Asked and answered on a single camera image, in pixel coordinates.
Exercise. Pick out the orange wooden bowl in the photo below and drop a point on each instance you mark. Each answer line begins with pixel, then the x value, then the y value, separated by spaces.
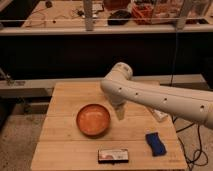
pixel 93 119

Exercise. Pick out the brown bowl on shelf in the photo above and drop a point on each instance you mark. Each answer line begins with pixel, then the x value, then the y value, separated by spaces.
pixel 115 4

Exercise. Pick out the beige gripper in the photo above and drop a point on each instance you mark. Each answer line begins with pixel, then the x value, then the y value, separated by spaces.
pixel 120 112

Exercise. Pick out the grey metal rail beam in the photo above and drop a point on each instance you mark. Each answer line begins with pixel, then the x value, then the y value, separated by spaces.
pixel 45 87

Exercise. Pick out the black and white box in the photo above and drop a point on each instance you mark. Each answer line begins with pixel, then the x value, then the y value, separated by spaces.
pixel 113 156

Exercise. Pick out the white tube bottle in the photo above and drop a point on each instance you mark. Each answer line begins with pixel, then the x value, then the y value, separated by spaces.
pixel 158 115

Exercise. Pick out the black bag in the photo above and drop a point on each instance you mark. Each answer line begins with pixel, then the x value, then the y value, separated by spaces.
pixel 119 17

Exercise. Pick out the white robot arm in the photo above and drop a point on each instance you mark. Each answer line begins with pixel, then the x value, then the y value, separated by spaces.
pixel 192 105

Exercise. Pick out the blue sponge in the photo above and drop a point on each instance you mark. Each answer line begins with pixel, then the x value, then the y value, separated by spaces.
pixel 156 145

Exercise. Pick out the grey metal post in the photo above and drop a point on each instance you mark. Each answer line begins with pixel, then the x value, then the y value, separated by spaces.
pixel 87 5

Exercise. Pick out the orange basket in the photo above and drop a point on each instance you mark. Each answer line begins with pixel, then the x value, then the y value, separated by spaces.
pixel 142 15

